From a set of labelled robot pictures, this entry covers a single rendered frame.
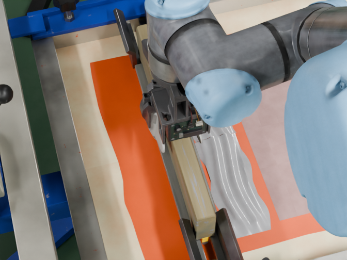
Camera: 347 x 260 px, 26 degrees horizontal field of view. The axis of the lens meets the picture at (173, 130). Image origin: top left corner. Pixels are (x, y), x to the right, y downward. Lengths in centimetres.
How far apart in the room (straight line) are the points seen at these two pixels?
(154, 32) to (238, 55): 12
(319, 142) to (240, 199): 71
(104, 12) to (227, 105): 56
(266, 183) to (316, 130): 73
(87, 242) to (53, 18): 43
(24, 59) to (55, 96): 133
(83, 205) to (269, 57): 43
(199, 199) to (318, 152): 60
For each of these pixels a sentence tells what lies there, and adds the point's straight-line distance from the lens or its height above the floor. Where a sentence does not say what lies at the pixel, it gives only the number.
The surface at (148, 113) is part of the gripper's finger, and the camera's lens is 110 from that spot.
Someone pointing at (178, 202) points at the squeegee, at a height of 100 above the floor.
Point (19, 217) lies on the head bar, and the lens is 110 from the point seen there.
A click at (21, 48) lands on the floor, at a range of 261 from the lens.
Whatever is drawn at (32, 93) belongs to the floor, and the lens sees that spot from 249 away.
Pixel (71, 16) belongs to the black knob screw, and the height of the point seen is 101.
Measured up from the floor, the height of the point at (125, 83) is 95.
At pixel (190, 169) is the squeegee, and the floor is 106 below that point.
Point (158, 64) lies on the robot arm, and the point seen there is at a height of 125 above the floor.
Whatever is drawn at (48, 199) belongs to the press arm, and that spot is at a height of 92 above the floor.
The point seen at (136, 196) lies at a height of 95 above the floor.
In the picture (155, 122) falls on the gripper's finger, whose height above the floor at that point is 107.
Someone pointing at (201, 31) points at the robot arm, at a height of 135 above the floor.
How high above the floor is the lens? 201
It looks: 58 degrees down
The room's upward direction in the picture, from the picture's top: straight up
